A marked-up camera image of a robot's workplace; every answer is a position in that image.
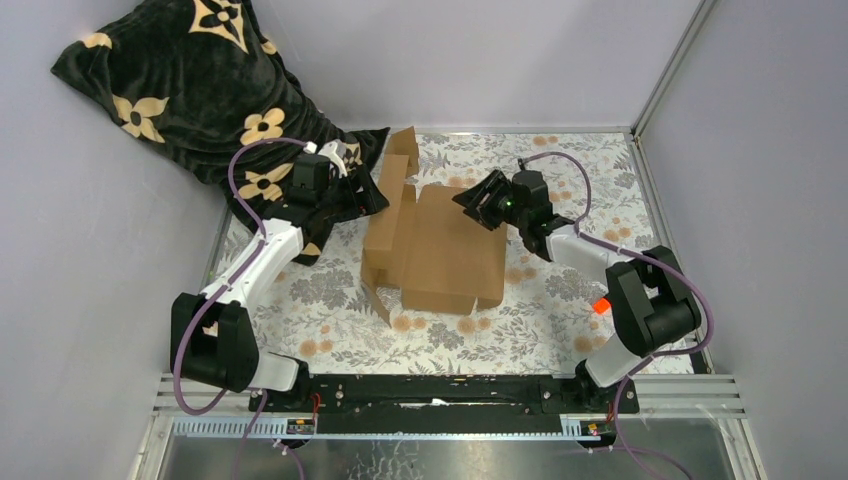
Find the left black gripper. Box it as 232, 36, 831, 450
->
315, 164, 387, 224

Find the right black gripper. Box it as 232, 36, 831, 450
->
451, 170, 527, 233

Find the brown cardboard box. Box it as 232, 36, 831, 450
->
361, 127, 507, 323

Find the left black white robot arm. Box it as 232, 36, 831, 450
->
171, 153, 389, 411

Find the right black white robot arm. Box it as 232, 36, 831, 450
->
453, 170, 702, 412

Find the black floral plush blanket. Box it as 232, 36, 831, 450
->
51, 1, 388, 265

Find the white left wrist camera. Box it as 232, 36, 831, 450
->
303, 140, 348, 178

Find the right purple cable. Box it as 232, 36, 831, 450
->
517, 151, 717, 480

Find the purple cable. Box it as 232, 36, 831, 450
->
170, 137, 319, 480
517, 151, 717, 480

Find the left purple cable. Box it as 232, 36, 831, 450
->
170, 137, 319, 480

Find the aluminium frame rail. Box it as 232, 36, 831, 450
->
130, 374, 765, 479

